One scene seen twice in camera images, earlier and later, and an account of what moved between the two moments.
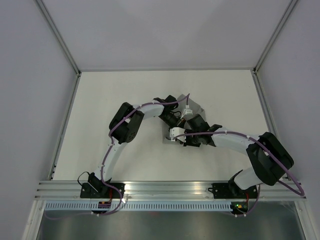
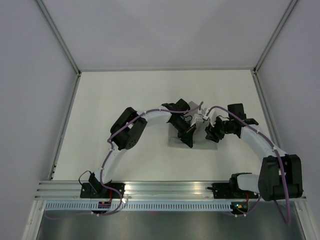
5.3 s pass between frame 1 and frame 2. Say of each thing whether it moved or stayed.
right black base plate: stayed
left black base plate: stayed
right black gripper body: moved
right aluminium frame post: stayed
